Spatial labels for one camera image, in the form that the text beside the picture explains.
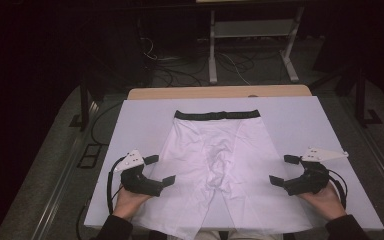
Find right hand-held gripper black cable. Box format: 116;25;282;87
326;168;348;210

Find black floor cable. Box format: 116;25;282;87
90;101;123;146

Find metal floor rail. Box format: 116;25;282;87
29;99;101;240
339;96;384;214

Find person's left hand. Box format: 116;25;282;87
113;186;154;221

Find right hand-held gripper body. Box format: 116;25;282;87
283;146;349;197

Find white metal stand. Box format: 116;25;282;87
208;6;306;85

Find white floor cable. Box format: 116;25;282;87
218;52;252;86

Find white table mat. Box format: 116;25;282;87
83;96;384;232

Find tangle of black floor cables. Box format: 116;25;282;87
149;56;258;88

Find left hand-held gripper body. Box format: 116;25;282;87
114;149;164;198

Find black floor outlet frame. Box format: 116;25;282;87
76;143;109;170

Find black metal stand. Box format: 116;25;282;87
354;66;384;128
69;79;96;132

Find hand-held gripper black cable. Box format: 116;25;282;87
106;156;128;216
326;168;348;210

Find person's right hand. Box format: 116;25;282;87
296;181;347;222

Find left hand-held gripper black cable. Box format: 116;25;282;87
106;156;128;216

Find white pants with black waistband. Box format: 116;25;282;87
131;109;326;240

